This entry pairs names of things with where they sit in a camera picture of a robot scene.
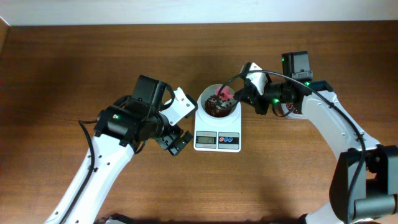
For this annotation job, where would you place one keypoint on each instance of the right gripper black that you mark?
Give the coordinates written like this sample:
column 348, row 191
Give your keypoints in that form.
column 250, row 92

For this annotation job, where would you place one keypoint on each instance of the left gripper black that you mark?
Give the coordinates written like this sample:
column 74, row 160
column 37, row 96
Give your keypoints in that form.
column 166, row 142

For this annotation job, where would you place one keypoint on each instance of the pink measuring scoop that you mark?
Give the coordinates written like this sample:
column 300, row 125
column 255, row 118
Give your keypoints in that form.
column 224, row 94

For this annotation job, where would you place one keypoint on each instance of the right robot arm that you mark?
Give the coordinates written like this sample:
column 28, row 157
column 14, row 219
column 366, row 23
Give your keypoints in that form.
column 364, row 184

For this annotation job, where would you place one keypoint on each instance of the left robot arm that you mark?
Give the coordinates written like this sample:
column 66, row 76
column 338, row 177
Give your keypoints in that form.
column 104, row 161

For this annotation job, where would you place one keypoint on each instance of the white digital kitchen scale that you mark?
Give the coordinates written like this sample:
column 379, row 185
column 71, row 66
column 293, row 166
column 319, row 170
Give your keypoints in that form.
column 218, row 134

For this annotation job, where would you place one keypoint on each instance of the beans in white bowl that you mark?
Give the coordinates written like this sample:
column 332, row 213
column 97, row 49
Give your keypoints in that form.
column 213, row 108

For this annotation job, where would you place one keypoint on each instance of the white round bowl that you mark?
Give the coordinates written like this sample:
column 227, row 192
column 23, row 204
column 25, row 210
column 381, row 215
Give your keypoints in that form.
column 211, row 91

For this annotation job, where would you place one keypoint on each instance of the red adzuki beans pile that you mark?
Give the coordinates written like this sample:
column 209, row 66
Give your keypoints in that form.
column 291, row 108

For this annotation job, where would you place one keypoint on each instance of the clear plastic bean container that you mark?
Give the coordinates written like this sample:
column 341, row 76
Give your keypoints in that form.
column 290, row 115

